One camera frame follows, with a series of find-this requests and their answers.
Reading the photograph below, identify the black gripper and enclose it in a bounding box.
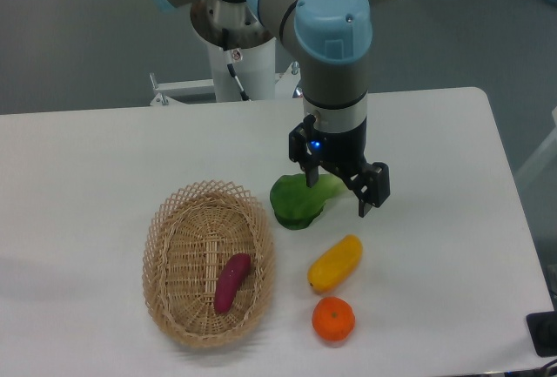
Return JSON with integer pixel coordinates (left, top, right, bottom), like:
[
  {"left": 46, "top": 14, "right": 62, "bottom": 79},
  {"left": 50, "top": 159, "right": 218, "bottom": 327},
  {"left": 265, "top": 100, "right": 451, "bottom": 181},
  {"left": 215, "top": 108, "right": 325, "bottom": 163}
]
[{"left": 288, "top": 114, "right": 390, "bottom": 218}]

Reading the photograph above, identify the purple sweet potato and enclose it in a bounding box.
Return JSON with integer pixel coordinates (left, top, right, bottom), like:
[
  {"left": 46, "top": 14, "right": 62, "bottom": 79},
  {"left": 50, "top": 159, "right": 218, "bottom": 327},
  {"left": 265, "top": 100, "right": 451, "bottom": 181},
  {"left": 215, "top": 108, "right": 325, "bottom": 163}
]
[{"left": 213, "top": 252, "right": 252, "bottom": 313}]

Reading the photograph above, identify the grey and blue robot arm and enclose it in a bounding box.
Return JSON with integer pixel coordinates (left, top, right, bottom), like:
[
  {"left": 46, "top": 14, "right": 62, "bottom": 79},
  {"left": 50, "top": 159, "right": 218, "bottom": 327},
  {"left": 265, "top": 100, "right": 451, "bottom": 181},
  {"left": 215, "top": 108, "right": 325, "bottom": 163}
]
[{"left": 154, "top": 0, "right": 390, "bottom": 216}]

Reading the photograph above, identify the woven wicker basket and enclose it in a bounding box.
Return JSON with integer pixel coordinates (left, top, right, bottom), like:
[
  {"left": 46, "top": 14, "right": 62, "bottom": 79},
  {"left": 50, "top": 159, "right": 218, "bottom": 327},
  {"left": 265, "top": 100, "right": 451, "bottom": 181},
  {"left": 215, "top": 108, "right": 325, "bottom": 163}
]
[{"left": 142, "top": 180, "right": 275, "bottom": 348}]

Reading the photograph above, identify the green bok choy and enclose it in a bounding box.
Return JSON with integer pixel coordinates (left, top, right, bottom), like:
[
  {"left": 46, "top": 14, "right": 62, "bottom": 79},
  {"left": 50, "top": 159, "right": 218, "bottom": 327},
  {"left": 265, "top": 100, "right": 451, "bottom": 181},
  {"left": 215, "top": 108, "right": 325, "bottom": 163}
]
[{"left": 269, "top": 174, "right": 347, "bottom": 230}]

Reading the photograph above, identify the yellow bell pepper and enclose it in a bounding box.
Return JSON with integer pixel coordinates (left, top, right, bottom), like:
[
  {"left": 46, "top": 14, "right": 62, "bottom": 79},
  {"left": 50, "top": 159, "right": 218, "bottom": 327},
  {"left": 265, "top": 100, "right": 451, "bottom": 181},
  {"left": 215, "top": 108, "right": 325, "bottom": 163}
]
[{"left": 307, "top": 234, "right": 363, "bottom": 293}]

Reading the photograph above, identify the orange tangerine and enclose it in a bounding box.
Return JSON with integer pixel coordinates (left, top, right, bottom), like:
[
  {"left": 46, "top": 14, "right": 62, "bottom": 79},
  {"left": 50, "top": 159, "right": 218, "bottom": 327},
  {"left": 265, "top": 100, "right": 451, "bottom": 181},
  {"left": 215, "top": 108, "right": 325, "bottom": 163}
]
[{"left": 312, "top": 297, "right": 356, "bottom": 342}]

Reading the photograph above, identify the black device at table edge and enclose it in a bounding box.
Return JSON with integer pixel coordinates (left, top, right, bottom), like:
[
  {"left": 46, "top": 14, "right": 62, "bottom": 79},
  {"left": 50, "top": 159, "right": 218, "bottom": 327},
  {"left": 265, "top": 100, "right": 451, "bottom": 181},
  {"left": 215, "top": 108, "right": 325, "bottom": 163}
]
[{"left": 526, "top": 311, "right": 556, "bottom": 357}]

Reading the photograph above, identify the white metal frame bracket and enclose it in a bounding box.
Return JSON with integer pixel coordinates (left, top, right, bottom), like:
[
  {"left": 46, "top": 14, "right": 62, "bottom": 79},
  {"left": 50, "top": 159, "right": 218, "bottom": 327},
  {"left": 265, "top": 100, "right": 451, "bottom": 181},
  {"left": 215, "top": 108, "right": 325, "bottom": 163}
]
[{"left": 149, "top": 61, "right": 303, "bottom": 106}]

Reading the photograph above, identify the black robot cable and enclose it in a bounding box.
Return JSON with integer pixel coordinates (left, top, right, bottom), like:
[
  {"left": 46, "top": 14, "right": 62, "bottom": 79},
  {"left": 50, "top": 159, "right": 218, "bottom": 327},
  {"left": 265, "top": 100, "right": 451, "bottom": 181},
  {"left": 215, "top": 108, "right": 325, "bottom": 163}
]
[{"left": 220, "top": 28, "right": 253, "bottom": 102}]

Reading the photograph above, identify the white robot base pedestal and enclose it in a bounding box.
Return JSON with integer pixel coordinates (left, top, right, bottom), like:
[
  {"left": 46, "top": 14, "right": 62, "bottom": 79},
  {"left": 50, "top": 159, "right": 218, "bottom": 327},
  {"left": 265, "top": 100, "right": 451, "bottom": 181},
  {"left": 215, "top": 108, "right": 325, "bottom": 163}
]
[{"left": 189, "top": 0, "right": 278, "bottom": 103}]

